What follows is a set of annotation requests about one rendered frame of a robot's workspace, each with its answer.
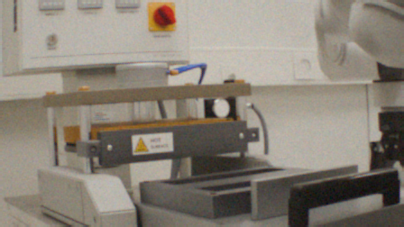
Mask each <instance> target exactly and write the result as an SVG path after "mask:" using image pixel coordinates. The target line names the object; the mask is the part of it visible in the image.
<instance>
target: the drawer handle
mask: <svg viewBox="0 0 404 227"><path fill-rule="evenodd" d="M289 193H290V198H289V200H288V202H289V208H288V218H289V223H288V226H294V227H305V226H308V219H309V210H310V209H315V208H318V207H323V206H327V205H331V204H339V203H342V202H346V201H350V200H354V199H358V198H362V197H366V196H370V195H377V194H379V193H382V194H381V197H382V203H383V204H400V179H399V171H398V170H397V169H396V168H378V169H374V170H368V171H364V172H360V173H355V174H351V175H346V176H341V177H332V178H328V179H323V180H318V181H312V182H307V183H301V184H296V185H293V186H291V188H290V191H289Z"/></svg>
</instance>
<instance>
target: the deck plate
mask: <svg viewBox="0 0 404 227"><path fill-rule="evenodd" d="M132 189H133V193H131V194H128V195H129V197H130V198H131V201H135V200H140V191H139V185H132ZM5 202H7V203H8V204H10V205H13V206H15V207H16V208H18V209H19V210H21V211H24V212H26V213H27V214H29V215H31V216H33V217H35V218H36V219H39V220H40V221H42V222H45V223H47V224H48V225H49V226H52V227H73V226H70V225H69V224H66V223H64V222H62V221H59V220H58V219H56V218H53V217H50V216H49V215H47V214H46V213H43V212H42V211H41V201H40V195H18V196H8V197H5Z"/></svg>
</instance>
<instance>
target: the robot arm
mask: <svg viewBox="0 0 404 227"><path fill-rule="evenodd" d="M314 10H315V12H314V13H315V16H314V21H315V26H314V30H315V35H316V38H317V60H318V64H319V66H320V67H321V71H322V72H323V73H324V75H325V76H327V77H328V78H329V79H330V80H331V81H332V82H351V81H365V80H372V82H373V99H374V106H377V107H380V108H381V112H378V126H379V131H380V132H381V138H380V140H379V141H370V150H371V163H370V170H374V169H378V168H393V167H394V164H396V161H399V164H400V165H401V166H402V167H403V171H404V0H316V1H315V3H314Z"/></svg>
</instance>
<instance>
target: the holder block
mask: <svg viewBox="0 0 404 227"><path fill-rule="evenodd" d="M309 170H314V169H308V168H288V167H274V166H268V167H262V168H250V169H243V170H237V171H226V172H218V173H211V174H205V175H198V176H192V177H173V178H166V179H160V180H153V181H141V182H139V191H140V202H142V203H147V204H153V205H156V206H159V207H162V208H169V209H172V210H175V211H178V212H182V213H190V214H193V215H196V216H202V217H206V218H209V219H216V218H225V217H229V216H234V215H238V214H244V213H251V212H252V208H251V202H252V192H251V180H254V179H261V178H266V177H276V176H283V175H288V174H293V173H299V172H305V171H309Z"/></svg>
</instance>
